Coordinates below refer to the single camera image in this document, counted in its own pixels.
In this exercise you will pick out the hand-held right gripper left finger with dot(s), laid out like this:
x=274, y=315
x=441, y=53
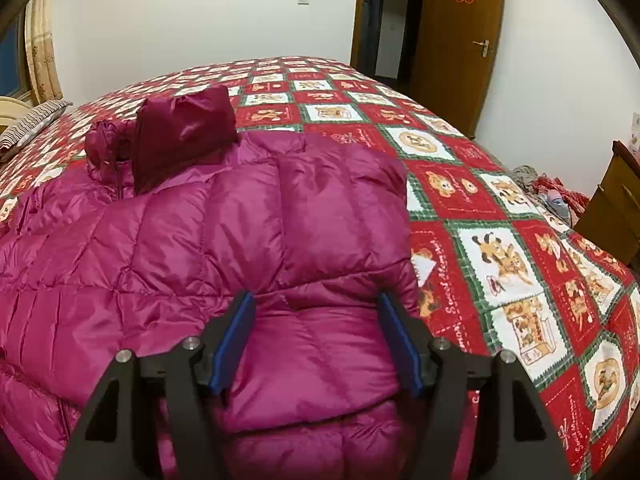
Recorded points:
x=235, y=340

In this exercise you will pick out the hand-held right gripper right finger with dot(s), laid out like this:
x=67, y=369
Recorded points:
x=400, y=345

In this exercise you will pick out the magenta down jacket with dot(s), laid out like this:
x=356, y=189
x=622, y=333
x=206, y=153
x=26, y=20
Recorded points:
x=250, y=210

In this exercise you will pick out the pile of clothes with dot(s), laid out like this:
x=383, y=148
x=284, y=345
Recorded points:
x=575, y=197

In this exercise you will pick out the red printed bedspread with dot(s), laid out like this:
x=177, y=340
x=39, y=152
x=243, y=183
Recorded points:
x=500, y=240

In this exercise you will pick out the light blue garment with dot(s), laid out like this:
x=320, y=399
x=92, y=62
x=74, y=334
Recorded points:
x=559, y=204

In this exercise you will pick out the brown wooden cabinet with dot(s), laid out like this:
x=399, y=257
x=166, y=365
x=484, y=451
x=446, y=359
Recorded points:
x=610, y=210

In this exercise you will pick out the brown wooden door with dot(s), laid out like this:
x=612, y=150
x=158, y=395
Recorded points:
x=450, y=60

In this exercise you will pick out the striped pillow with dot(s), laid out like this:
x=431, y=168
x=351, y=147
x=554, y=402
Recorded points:
x=30, y=125

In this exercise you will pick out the white item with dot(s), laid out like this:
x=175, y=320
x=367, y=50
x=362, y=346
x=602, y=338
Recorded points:
x=635, y=132

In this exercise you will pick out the cream wooden headboard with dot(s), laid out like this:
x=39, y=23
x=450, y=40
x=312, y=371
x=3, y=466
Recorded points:
x=7, y=110

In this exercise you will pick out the beige patterned curtain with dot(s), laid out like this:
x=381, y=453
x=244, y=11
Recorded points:
x=45, y=60

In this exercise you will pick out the window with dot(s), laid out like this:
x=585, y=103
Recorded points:
x=10, y=65

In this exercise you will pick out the brown door frame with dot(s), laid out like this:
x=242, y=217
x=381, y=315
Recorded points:
x=356, y=35

